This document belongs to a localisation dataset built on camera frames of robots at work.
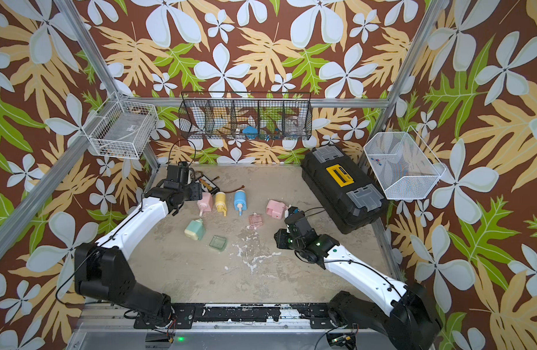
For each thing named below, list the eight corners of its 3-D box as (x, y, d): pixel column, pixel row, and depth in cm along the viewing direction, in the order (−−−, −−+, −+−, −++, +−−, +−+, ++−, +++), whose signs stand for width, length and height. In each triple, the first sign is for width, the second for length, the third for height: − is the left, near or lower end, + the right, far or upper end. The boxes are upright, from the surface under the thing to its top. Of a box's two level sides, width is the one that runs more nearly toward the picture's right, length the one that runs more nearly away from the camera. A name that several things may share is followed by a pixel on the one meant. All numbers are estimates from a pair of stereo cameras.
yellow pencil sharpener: (218, 217, 101) (215, 209, 96) (218, 200, 107) (215, 192, 102) (227, 215, 101) (224, 207, 96) (226, 199, 107) (224, 191, 102)
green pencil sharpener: (187, 237, 93) (183, 231, 89) (196, 223, 98) (193, 216, 93) (199, 242, 92) (196, 236, 87) (208, 227, 96) (205, 220, 92)
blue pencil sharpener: (235, 215, 102) (233, 207, 96) (237, 198, 108) (235, 189, 102) (246, 215, 102) (245, 207, 96) (247, 198, 108) (246, 189, 102)
